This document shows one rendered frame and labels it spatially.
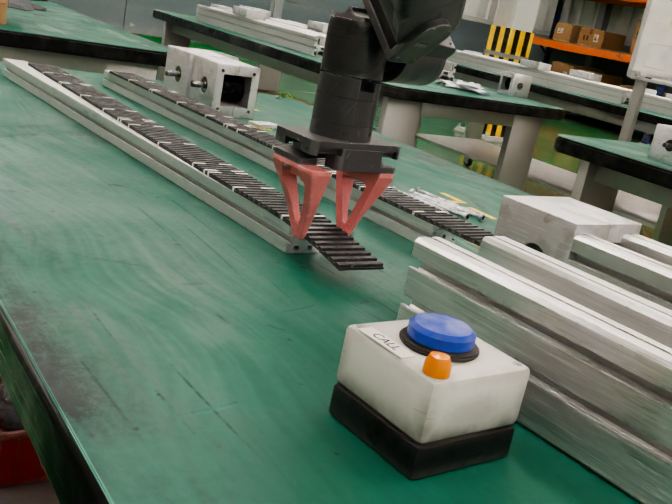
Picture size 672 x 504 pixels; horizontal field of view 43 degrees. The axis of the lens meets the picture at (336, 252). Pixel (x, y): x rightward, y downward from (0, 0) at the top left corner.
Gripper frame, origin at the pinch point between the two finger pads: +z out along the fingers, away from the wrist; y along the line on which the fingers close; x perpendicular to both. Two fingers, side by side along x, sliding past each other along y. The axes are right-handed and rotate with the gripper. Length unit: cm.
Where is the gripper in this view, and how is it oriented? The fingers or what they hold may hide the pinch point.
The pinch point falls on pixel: (321, 229)
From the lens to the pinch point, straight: 80.3
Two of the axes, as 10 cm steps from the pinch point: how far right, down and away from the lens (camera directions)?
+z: -1.9, 9.4, 2.8
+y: 7.9, -0.3, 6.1
